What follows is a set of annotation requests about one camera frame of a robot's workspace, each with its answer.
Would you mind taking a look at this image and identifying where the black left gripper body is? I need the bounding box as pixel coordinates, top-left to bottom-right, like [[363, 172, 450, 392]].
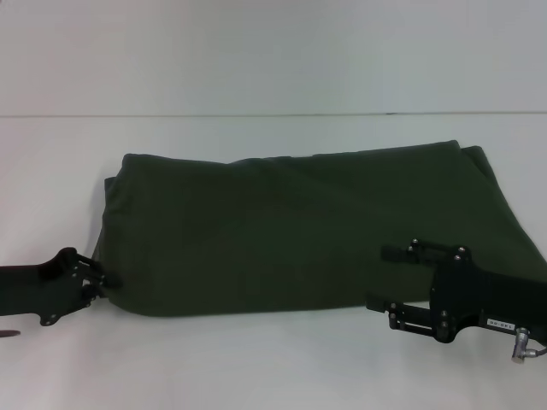
[[0, 246, 93, 328]]

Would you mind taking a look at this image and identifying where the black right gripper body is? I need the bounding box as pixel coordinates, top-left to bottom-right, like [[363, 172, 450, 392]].
[[429, 249, 547, 345]]

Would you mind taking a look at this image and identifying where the dark green t-shirt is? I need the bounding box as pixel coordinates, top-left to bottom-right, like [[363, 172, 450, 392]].
[[91, 139, 547, 320]]

